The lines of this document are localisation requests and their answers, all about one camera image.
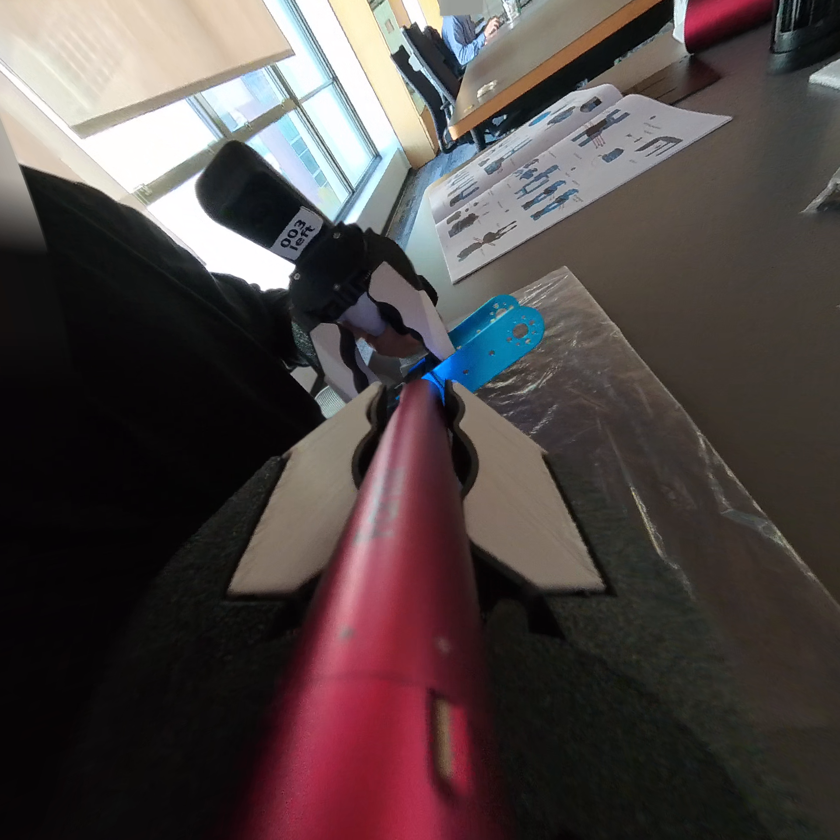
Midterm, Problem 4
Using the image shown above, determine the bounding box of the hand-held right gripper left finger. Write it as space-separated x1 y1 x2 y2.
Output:
228 382 385 597

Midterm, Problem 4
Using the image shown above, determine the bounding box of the beige roller blind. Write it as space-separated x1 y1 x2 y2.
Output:
0 0 295 139

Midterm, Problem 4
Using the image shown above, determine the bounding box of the red electric screwdriver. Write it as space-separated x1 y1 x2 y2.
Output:
223 377 519 840

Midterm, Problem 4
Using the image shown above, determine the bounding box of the black office chair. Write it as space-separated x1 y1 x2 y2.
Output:
390 23 468 155

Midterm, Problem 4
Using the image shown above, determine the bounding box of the person's left hand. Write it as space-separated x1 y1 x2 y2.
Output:
357 325 424 358

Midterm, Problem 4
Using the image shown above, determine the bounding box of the open instruction manual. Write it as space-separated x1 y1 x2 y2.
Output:
427 84 732 284

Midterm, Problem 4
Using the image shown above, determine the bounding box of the large paned window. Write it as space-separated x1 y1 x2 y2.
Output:
0 0 385 263

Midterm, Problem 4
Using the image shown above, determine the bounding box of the black patterned cylinder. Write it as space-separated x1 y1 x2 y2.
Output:
768 0 840 74

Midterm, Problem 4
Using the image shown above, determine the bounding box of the grey desk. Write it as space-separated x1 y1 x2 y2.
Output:
387 39 840 840

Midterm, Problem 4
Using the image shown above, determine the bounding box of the blue metal servo bracket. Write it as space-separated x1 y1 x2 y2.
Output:
403 293 547 388

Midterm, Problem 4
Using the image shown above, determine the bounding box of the person's left forearm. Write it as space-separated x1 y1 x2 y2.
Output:
210 272 309 368

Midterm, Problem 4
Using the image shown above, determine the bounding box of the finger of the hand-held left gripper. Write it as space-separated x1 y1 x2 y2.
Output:
369 264 455 361
308 322 383 403

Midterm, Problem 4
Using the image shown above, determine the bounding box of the long wooden table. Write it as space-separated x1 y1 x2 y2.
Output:
448 0 677 142

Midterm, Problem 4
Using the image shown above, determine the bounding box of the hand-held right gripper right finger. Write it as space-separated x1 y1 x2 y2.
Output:
446 379 606 593

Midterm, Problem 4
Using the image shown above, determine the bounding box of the red cylindrical case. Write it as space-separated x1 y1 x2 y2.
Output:
672 0 775 50

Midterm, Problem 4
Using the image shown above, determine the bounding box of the person's black top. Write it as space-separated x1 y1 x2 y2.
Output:
0 164 326 840

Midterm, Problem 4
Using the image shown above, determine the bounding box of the large clear plastic bag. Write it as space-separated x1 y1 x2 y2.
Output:
453 266 840 657

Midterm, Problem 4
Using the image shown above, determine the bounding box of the pile of small screw bags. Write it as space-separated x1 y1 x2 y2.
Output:
801 167 840 214

